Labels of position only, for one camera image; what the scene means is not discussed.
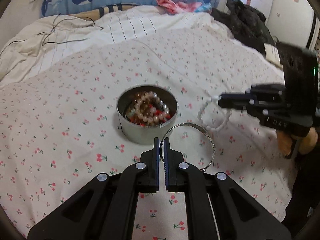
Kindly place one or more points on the striped tan pillow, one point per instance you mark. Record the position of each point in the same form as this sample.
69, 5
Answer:
98, 13

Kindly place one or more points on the cherry print bed sheet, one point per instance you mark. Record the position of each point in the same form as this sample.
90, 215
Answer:
61, 128

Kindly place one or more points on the right hand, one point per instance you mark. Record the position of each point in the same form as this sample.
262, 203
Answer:
307, 144

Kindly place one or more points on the round silver tin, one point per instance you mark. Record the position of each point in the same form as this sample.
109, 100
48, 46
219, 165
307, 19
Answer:
144, 135

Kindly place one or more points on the black jacket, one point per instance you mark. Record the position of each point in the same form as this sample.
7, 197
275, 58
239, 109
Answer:
246, 24

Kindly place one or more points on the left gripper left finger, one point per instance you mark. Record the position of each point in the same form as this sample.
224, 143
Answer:
105, 207

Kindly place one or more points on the silver bangle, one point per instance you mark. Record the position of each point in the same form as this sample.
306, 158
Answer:
201, 130

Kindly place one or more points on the pink cloth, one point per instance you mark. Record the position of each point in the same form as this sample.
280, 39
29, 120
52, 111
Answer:
178, 7

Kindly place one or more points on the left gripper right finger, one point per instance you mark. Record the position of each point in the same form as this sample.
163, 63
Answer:
216, 206

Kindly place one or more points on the white striped duvet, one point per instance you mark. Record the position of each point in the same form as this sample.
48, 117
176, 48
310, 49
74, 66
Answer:
48, 40

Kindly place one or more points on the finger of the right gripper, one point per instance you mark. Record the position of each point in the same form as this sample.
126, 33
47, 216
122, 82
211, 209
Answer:
263, 101

